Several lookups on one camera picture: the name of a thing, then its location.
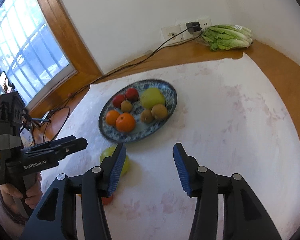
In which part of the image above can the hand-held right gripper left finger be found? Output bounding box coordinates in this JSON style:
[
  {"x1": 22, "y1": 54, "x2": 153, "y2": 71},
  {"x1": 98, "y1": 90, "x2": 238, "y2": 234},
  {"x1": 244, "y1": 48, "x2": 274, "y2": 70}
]
[{"x1": 20, "y1": 143, "x2": 127, "y2": 240}]

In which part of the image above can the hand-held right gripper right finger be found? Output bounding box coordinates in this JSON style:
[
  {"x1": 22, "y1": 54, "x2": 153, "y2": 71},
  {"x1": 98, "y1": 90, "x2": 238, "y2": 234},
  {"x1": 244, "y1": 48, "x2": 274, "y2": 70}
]
[{"x1": 173, "y1": 142, "x2": 283, "y2": 240}]

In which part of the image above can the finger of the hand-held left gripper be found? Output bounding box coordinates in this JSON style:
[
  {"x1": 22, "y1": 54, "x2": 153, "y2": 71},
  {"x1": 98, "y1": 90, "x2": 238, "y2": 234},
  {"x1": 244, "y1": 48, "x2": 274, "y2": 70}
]
[
  {"x1": 32, "y1": 135, "x2": 77, "y2": 151},
  {"x1": 20, "y1": 137, "x2": 88, "y2": 161}
]

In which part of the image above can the green apple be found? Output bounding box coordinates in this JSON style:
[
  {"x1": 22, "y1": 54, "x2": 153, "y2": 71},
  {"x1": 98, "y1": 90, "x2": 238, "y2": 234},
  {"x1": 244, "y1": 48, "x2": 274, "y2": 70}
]
[{"x1": 99, "y1": 146, "x2": 130, "y2": 177}]

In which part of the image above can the blue floral ceramic plate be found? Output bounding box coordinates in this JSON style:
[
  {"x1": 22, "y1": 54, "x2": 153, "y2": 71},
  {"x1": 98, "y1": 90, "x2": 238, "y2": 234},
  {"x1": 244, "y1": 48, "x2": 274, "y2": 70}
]
[{"x1": 98, "y1": 79, "x2": 178, "y2": 143}]

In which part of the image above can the orange tangerine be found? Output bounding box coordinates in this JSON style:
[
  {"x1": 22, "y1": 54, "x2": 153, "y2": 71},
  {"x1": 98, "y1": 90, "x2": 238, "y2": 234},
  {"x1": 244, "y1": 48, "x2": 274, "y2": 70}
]
[
  {"x1": 115, "y1": 113, "x2": 136, "y2": 133},
  {"x1": 105, "y1": 110, "x2": 120, "y2": 126}
]

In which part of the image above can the brown kiwi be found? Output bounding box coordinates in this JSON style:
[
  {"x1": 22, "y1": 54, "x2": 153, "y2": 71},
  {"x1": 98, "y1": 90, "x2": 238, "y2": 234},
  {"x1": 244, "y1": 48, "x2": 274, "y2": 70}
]
[
  {"x1": 120, "y1": 100, "x2": 133, "y2": 112},
  {"x1": 151, "y1": 104, "x2": 168, "y2": 119},
  {"x1": 140, "y1": 109, "x2": 154, "y2": 123}
]

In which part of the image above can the person's left forearm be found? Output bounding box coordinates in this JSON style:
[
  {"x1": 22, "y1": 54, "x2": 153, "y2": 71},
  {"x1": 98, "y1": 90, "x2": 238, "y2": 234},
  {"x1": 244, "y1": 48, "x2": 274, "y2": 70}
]
[{"x1": 0, "y1": 179, "x2": 30, "y2": 240}]

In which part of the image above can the person's left hand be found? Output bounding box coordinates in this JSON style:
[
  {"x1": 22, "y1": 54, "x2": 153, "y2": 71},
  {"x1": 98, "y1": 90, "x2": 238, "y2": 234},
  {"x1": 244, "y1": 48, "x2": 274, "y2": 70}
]
[{"x1": 0, "y1": 172, "x2": 43, "y2": 214}]

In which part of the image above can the white floral tablecloth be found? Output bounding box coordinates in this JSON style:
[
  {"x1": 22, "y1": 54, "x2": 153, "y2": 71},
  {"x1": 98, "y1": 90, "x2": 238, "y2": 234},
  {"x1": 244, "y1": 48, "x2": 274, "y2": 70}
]
[{"x1": 57, "y1": 57, "x2": 300, "y2": 240}]

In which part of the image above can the large yellow-green pear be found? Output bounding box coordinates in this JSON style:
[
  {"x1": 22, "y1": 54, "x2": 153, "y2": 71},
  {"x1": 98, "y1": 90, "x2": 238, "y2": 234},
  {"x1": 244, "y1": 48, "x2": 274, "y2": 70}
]
[{"x1": 140, "y1": 87, "x2": 166, "y2": 109}]

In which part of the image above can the glass window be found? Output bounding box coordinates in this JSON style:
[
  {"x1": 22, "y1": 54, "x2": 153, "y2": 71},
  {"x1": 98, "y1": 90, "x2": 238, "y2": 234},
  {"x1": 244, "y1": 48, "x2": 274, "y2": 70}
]
[{"x1": 0, "y1": 0, "x2": 78, "y2": 110}]

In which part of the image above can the bagged green lettuce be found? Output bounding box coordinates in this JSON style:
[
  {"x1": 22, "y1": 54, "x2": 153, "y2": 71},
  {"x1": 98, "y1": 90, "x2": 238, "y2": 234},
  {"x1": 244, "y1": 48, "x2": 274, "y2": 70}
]
[{"x1": 201, "y1": 25, "x2": 254, "y2": 52}]

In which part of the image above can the black plug-in charger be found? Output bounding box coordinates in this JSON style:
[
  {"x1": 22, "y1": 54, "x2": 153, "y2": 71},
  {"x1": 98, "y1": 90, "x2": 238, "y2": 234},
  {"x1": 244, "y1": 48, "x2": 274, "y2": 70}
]
[{"x1": 186, "y1": 22, "x2": 201, "y2": 34}]

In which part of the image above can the black power cable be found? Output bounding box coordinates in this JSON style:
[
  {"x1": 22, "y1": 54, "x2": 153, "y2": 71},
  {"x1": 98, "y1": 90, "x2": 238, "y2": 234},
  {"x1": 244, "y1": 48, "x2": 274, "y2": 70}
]
[{"x1": 42, "y1": 27, "x2": 204, "y2": 142}]

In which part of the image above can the wooden window frame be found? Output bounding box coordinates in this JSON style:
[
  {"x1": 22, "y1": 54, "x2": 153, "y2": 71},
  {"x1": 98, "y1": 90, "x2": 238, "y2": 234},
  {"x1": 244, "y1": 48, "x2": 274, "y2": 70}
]
[{"x1": 30, "y1": 0, "x2": 103, "y2": 78}]

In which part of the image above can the white antenna wall socket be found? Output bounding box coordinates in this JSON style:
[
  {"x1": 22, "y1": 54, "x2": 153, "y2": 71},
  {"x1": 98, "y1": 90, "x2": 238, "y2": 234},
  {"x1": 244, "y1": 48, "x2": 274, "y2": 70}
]
[{"x1": 162, "y1": 25, "x2": 184, "y2": 46}]

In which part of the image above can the white power wall outlet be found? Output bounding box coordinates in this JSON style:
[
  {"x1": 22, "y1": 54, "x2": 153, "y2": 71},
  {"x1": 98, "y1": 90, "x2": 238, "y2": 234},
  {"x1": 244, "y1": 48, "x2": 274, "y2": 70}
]
[{"x1": 180, "y1": 17, "x2": 212, "y2": 40}]

